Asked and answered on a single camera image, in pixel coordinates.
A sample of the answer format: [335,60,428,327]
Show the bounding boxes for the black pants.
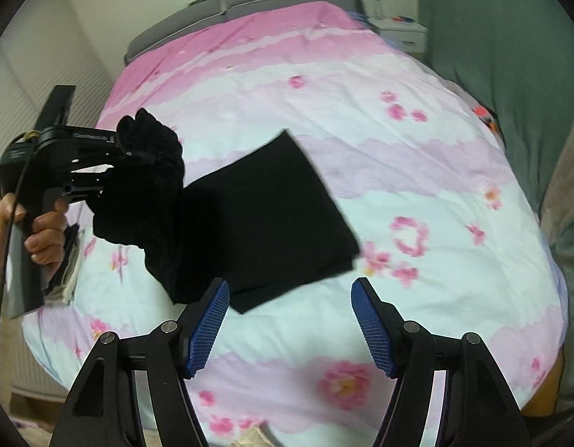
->
[88,110,360,313]

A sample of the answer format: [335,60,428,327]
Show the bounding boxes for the person's left hand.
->
[0,191,70,277]

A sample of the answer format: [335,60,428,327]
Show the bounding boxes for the folded black garment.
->
[44,224,80,296]

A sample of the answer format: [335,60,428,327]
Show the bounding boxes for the pink floral duvet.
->
[22,2,567,446]

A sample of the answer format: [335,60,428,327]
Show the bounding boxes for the white louvered wardrobe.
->
[0,0,116,411]

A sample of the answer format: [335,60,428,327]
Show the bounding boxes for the folded beige garment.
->
[44,234,83,305]

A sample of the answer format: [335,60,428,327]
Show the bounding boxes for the beige sheer curtain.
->
[541,121,574,244]

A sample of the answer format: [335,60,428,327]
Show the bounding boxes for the colourful toy beside bed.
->
[473,105,499,134]

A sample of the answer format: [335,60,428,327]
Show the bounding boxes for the white nightstand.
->
[369,17,428,54]

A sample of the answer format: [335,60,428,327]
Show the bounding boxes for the green curtain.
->
[415,0,574,253]

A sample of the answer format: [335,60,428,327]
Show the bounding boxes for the clear plastic bottle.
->
[373,0,384,20]

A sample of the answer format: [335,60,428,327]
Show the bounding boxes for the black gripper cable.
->
[0,129,42,411]

